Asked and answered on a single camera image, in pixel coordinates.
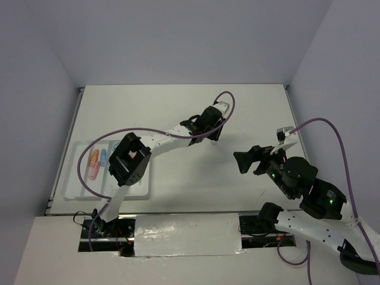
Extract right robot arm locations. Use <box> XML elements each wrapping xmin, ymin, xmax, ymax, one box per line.
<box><xmin>233</xmin><ymin>145</ymin><xmax>379</xmax><ymax>276</ymax></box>

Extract blue slime jar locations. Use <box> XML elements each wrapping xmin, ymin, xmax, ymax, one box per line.
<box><xmin>111</xmin><ymin>141</ymin><xmax>120</xmax><ymax>152</ymax></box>

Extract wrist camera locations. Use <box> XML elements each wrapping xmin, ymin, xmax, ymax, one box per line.
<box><xmin>213</xmin><ymin>101</ymin><xmax>230</xmax><ymax>117</ymax></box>
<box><xmin>270</xmin><ymin>126</ymin><xmax>299</xmax><ymax>155</ymax></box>

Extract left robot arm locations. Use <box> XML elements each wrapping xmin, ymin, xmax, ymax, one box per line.
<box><xmin>92</xmin><ymin>102</ymin><xmax>229</xmax><ymax>237</ymax></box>

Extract blue translucent case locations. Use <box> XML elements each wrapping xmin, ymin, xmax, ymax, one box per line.
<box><xmin>100</xmin><ymin>148</ymin><xmax>107</xmax><ymax>167</ymax></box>

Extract pink translucent case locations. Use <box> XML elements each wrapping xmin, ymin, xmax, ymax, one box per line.
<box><xmin>87</xmin><ymin>161</ymin><xmax>101</xmax><ymax>181</ymax></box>

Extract orange translucent case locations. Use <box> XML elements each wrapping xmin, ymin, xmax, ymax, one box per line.
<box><xmin>88</xmin><ymin>149</ymin><xmax>100</xmax><ymax>167</ymax></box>

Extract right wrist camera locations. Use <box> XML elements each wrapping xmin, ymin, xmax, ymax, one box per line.
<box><xmin>270</xmin><ymin>126</ymin><xmax>299</xmax><ymax>155</ymax></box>

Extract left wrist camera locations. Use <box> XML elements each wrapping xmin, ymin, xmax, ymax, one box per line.
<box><xmin>213</xmin><ymin>101</ymin><xmax>230</xmax><ymax>117</ymax></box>

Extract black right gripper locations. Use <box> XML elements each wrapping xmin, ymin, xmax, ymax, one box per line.
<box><xmin>232</xmin><ymin>141</ymin><xmax>294</xmax><ymax>198</ymax></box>

